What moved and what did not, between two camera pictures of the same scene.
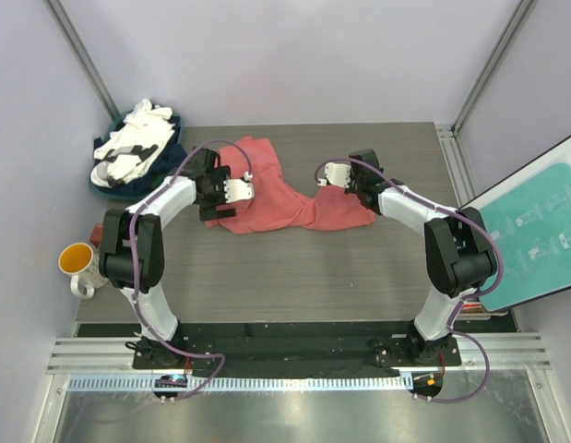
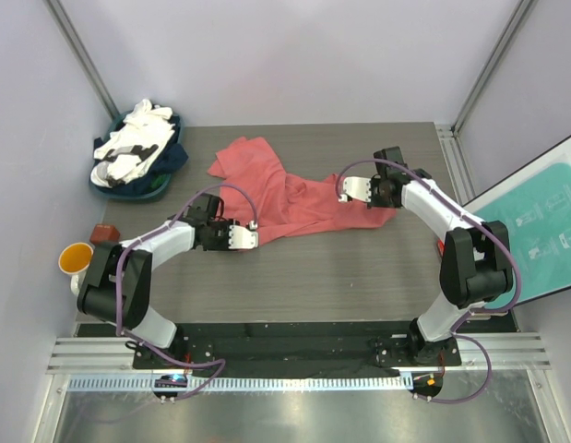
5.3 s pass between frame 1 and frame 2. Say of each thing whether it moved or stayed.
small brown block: stayed
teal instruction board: stayed
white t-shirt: stayed
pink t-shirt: moved
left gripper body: moved
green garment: stayed
